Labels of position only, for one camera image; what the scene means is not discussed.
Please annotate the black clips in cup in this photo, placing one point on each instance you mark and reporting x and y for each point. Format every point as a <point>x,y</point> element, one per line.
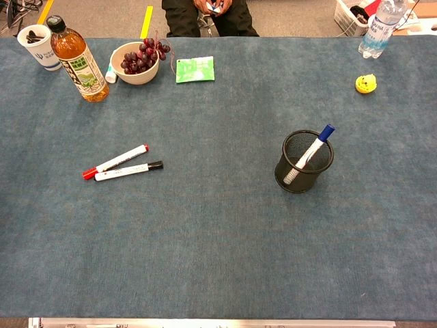
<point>33,35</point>

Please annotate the black capped whiteboard marker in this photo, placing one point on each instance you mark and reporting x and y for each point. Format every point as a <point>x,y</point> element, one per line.
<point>126,171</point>

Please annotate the white plastic basket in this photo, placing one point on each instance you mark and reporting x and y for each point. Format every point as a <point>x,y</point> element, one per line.
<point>345,17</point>

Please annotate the white green glue stick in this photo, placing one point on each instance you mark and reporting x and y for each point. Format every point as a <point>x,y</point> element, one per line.
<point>110,76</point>

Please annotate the yellow duck toy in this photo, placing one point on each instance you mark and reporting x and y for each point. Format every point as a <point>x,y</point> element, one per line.
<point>365,85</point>

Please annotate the red item in basket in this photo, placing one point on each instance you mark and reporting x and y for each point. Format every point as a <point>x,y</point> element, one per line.
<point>372,6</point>

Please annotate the beige bowl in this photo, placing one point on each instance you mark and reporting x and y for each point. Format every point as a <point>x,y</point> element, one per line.
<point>136,78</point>

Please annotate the black mesh pen holder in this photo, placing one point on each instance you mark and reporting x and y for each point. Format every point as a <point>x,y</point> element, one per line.
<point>314,181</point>

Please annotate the white paper cup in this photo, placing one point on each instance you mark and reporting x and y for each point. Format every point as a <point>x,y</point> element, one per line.
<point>44,54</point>

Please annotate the amber tea bottle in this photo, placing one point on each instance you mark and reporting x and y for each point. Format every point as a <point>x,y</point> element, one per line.
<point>78,68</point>

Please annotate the black item in basket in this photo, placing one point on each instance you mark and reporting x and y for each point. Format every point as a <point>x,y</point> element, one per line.
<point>358,13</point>

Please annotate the seated person in black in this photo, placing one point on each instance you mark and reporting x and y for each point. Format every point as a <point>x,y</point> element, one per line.
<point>181,17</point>

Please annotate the chrome stool base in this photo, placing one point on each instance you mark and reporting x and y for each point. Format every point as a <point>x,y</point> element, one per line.
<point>205,22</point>

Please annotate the purple grape bunch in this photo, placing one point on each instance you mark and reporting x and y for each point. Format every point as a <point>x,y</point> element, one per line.
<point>140,61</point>

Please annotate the red capped whiteboard marker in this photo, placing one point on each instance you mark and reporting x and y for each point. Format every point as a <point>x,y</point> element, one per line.
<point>119,159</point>

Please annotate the green white packet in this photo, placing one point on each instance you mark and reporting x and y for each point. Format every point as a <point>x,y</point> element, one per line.
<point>194,70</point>

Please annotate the white blue cube toy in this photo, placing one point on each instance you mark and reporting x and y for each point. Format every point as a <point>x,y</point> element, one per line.
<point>213,7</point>

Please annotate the blue capped whiteboard marker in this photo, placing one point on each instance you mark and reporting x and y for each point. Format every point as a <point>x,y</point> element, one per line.
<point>327,132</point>

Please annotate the blue felt table cloth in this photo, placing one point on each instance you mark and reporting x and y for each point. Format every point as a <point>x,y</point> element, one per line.
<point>218,222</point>

